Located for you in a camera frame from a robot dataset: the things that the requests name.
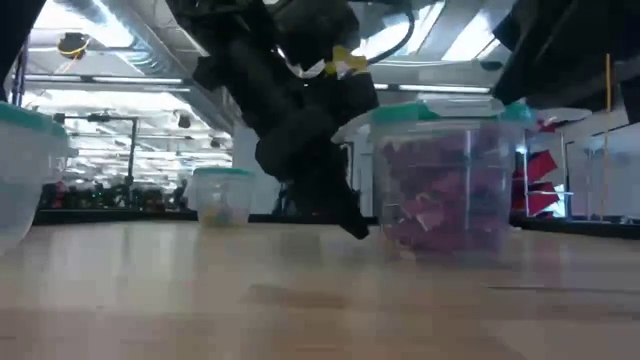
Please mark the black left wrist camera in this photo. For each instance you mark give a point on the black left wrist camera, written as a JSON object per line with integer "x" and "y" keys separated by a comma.
{"x": 315, "y": 30}

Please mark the grey metal pipe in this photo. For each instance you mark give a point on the grey metal pipe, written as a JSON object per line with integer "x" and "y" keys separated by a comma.
{"x": 125, "y": 80}

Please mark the large clear plastic tub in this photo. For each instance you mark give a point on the large clear plastic tub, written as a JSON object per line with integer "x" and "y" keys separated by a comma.
{"x": 25, "y": 190}

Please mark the black metal table frame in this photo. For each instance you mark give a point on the black metal table frame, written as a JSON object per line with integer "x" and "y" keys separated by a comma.
{"x": 125, "y": 216}

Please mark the black ceiling fixture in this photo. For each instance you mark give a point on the black ceiling fixture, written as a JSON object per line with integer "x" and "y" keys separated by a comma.
{"x": 73, "y": 45}

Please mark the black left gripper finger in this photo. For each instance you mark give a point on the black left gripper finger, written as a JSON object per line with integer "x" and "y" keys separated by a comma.
{"x": 310, "y": 197}
{"x": 345, "y": 200}

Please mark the teal-rimmed clear lid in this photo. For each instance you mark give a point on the teal-rimmed clear lid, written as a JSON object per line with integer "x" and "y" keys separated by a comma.
{"x": 222, "y": 171}

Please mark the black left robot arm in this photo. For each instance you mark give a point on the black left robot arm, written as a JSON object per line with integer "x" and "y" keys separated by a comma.
{"x": 240, "y": 65}

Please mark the grey metal pole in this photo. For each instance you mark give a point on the grey metal pole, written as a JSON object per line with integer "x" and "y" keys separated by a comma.
{"x": 20, "y": 75}

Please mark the rack with red bins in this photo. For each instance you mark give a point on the rack with red bins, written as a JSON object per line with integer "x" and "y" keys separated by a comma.
{"x": 542, "y": 167}

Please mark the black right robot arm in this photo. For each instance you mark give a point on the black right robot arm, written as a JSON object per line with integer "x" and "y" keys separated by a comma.
{"x": 565, "y": 50}

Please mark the large teal-rimmed lid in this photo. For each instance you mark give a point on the large teal-rimmed lid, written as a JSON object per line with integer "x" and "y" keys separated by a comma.
{"x": 25, "y": 117}

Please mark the yellow tape tag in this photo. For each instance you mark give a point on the yellow tape tag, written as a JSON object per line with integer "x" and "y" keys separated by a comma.
{"x": 345, "y": 59}

